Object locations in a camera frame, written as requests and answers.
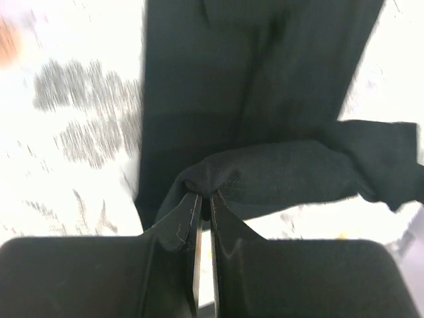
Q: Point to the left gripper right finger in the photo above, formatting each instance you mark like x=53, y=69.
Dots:
x=257, y=277

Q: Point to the black t shirt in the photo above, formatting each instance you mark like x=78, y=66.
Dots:
x=242, y=99

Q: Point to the floral patterned table mat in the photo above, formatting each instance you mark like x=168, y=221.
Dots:
x=71, y=77

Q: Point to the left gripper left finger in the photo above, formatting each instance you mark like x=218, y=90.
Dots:
x=155, y=274

